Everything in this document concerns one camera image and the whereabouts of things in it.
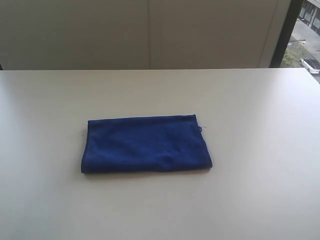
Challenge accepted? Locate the dark window frame post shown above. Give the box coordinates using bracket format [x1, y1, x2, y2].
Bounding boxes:
[269, 0, 303, 68]

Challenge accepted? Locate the blue microfiber towel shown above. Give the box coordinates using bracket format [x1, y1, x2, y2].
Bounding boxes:
[80, 115, 213, 174]

